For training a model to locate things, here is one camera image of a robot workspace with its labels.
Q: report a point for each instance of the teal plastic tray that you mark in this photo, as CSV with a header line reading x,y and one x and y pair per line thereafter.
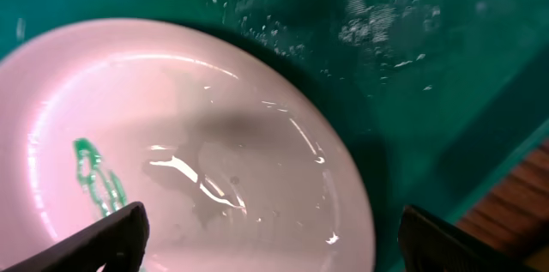
x,y
435,99

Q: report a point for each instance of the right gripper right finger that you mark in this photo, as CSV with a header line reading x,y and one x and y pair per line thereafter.
x,y
430,244

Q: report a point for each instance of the white plate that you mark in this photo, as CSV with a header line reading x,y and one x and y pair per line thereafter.
x,y
237,170

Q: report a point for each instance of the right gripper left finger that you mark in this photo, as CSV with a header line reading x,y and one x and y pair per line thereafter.
x,y
115,243

